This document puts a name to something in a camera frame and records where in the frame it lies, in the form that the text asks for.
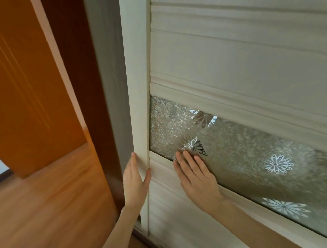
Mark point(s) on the person's right hand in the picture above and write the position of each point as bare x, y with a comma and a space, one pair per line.
199, 186

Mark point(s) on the person's left hand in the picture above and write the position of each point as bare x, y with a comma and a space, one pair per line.
135, 189

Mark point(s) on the white wooden wardrobe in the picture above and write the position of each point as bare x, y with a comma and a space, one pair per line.
86, 89

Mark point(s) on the wardrobe sliding door floral glass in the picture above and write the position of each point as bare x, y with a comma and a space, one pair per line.
230, 64

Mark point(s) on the person's right forearm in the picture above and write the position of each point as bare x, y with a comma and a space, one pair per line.
245, 230

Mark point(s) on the orange wooden door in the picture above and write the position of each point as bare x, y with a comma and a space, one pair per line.
30, 89

